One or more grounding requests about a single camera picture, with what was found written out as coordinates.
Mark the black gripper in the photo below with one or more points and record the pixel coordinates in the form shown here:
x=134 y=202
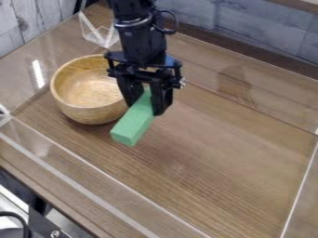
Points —
x=143 y=61

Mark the green rectangular block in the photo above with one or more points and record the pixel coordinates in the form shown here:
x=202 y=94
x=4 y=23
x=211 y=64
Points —
x=134 y=124

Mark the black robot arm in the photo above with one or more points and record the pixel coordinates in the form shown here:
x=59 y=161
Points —
x=127 y=9

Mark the wooden bowl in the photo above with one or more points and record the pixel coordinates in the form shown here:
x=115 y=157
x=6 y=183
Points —
x=86 y=93

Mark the clear acrylic corner bracket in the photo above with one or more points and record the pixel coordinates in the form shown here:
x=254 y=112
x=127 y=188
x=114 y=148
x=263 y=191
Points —
x=103 y=36

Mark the black metal bracket with bolt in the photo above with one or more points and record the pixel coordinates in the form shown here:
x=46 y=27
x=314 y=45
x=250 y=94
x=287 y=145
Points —
x=42 y=226

